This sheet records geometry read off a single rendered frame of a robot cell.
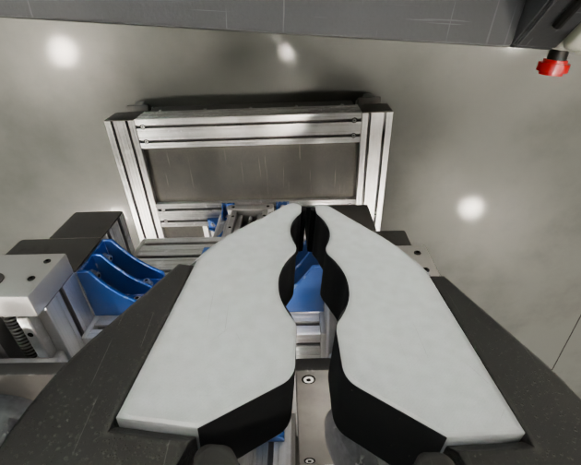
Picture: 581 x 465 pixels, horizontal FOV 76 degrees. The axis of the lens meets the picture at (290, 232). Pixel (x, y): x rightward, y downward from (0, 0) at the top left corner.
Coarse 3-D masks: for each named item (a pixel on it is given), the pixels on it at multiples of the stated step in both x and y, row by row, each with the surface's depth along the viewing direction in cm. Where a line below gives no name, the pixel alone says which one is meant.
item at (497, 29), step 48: (0, 0) 32; (48, 0) 32; (96, 0) 32; (144, 0) 32; (192, 0) 32; (240, 0) 32; (288, 0) 32; (336, 0) 32; (384, 0) 32; (432, 0) 32; (480, 0) 32
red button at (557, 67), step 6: (552, 54) 47; (558, 54) 46; (564, 54) 46; (546, 60) 47; (552, 60) 47; (558, 60) 47; (564, 60) 47; (540, 66) 48; (546, 66) 47; (552, 66) 47; (558, 66) 46; (564, 66) 46; (540, 72) 48; (546, 72) 48; (552, 72) 47; (558, 72) 47; (564, 72) 47
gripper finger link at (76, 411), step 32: (160, 288) 8; (128, 320) 7; (160, 320) 7; (96, 352) 7; (128, 352) 7; (64, 384) 6; (96, 384) 6; (128, 384) 6; (32, 416) 6; (64, 416) 6; (96, 416) 6; (0, 448) 5; (32, 448) 5; (64, 448) 5; (96, 448) 5; (128, 448) 5; (160, 448) 5; (192, 448) 6
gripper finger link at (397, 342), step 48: (336, 240) 10; (384, 240) 10; (336, 288) 9; (384, 288) 8; (432, 288) 8; (336, 336) 7; (384, 336) 7; (432, 336) 7; (336, 384) 7; (384, 384) 6; (432, 384) 6; (480, 384) 6; (384, 432) 6; (432, 432) 6; (480, 432) 6
